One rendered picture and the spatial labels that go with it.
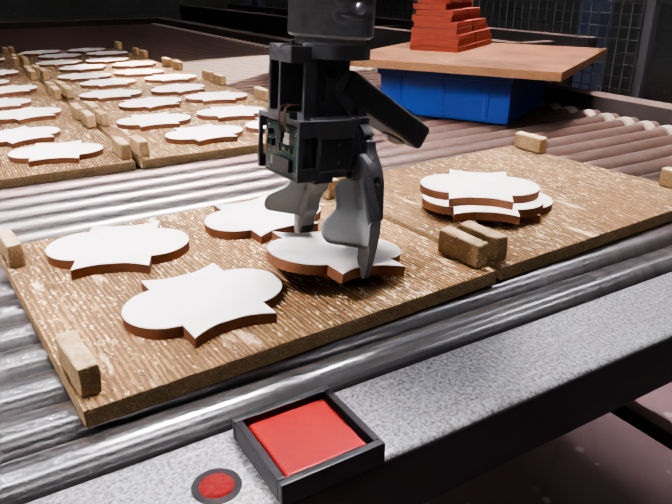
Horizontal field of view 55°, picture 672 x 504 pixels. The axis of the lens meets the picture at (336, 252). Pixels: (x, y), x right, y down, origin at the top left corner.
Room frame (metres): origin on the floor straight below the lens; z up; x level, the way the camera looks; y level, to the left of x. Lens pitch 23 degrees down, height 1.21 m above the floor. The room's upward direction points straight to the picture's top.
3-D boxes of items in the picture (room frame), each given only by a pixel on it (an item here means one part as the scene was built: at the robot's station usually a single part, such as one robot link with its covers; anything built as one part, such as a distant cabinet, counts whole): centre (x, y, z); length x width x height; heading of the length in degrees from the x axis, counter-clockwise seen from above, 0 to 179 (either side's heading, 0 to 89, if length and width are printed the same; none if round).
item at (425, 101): (1.56, -0.30, 0.97); 0.31 x 0.31 x 0.10; 60
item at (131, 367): (0.63, 0.10, 0.93); 0.41 x 0.35 x 0.02; 125
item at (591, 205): (0.87, -0.24, 0.93); 0.41 x 0.35 x 0.02; 124
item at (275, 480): (0.35, 0.02, 0.92); 0.08 x 0.08 x 0.02; 31
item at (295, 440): (0.35, 0.02, 0.92); 0.06 x 0.06 x 0.01; 31
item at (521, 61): (1.61, -0.34, 1.03); 0.50 x 0.50 x 0.02; 60
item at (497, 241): (0.65, -0.16, 0.95); 0.06 x 0.02 x 0.03; 34
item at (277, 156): (0.59, 0.01, 1.10); 0.09 x 0.08 x 0.12; 125
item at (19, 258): (0.63, 0.34, 0.95); 0.06 x 0.02 x 0.03; 35
